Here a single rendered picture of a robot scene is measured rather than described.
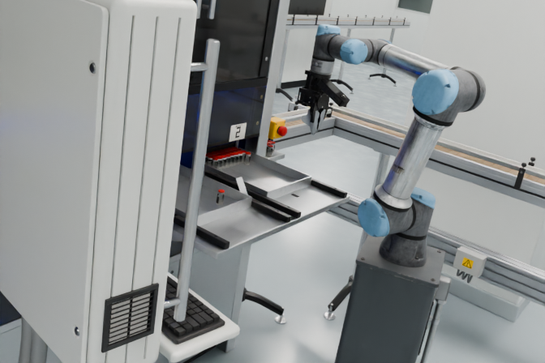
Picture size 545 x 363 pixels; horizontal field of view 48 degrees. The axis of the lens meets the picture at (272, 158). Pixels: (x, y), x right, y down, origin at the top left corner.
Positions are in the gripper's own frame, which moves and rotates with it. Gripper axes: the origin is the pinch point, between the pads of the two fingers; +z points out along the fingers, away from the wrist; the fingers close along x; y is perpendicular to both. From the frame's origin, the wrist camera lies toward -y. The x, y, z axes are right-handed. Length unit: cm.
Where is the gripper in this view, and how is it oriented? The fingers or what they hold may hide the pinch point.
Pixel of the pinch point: (315, 131)
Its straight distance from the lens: 207.2
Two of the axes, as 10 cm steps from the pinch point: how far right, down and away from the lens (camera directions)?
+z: -1.5, 9.3, 3.2
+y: -7.8, -3.1, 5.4
